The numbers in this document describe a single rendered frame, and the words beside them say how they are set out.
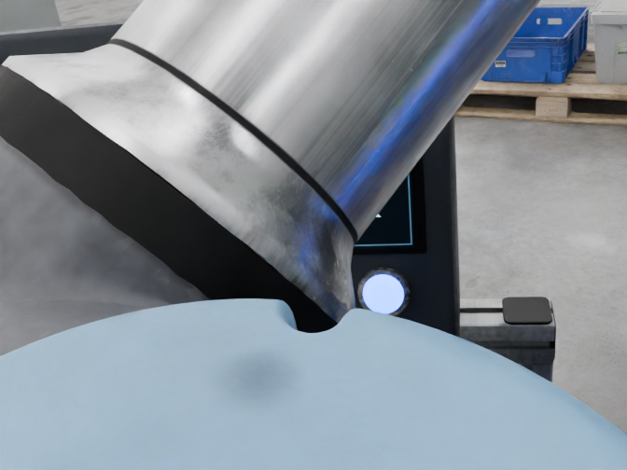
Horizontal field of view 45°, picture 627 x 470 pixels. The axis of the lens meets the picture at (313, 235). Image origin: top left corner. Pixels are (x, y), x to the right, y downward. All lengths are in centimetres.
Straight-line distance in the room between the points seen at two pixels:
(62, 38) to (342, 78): 26
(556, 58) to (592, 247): 131
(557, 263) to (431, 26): 240
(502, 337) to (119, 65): 34
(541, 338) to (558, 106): 324
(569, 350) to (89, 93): 207
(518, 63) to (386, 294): 343
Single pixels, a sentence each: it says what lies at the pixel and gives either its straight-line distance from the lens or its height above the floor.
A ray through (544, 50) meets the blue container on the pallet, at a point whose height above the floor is 30.
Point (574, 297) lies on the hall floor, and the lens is 241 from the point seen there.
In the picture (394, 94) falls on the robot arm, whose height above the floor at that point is 127.
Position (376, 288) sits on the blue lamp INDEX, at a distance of 38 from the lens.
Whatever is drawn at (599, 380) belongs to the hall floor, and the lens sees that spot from 211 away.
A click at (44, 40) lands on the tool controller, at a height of 125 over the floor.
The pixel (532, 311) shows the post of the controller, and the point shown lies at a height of 106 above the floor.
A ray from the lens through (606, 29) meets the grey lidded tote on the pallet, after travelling 368.
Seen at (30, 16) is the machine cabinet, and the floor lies 24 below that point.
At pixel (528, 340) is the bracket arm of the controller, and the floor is 104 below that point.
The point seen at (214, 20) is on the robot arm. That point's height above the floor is 129.
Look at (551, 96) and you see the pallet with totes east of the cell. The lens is 369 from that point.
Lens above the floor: 133
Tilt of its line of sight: 28 degrees down
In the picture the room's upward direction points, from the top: 8 degrees counter-clockwise
